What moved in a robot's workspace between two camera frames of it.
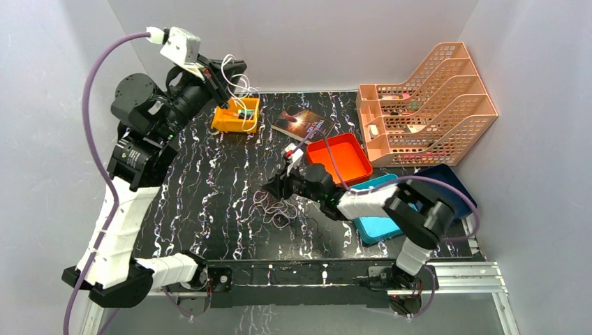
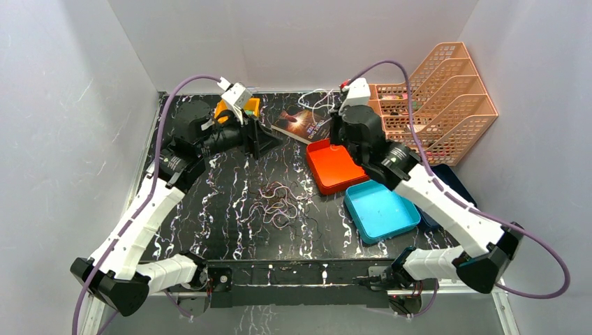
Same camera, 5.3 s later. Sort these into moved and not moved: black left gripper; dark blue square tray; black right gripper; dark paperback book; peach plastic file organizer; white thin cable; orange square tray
Moved: black left gripper; black right gripper; white thin cable
Not moved: orange square tray; dark paperback book; peach plastic file organizer; dark blue square tray
